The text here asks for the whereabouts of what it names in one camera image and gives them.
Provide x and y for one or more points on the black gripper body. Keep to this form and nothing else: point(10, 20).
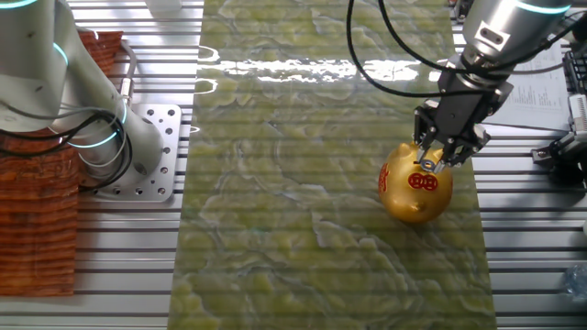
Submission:
point(468, 105)

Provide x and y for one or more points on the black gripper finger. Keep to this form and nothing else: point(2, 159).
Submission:
point(465, 146)
point(426, 126)

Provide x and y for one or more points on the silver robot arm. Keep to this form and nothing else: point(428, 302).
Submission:
point(36, 69)

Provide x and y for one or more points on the golden piggy bank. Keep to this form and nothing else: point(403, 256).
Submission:
point(413, 201)

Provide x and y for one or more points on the printed paper sheet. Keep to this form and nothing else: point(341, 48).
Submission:
point(541, 101)

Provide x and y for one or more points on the black keyboard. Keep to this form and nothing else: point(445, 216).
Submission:
point(579, 69)

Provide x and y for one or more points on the green marble pattern mat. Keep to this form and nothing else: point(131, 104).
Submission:
point(275, 183)

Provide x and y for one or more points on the clear plastic water bottle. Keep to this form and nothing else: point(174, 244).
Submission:
point(578, 282)

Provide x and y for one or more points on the translucent plastic tray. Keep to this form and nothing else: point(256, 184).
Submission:
point(162, 4)

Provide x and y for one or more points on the brown wood-grain board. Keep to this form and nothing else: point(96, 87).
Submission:
point(36, 229)

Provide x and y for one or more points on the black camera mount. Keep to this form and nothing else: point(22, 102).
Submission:
point(566, 174)

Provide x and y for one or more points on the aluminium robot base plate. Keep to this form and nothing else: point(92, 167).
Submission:
point(173, 139)

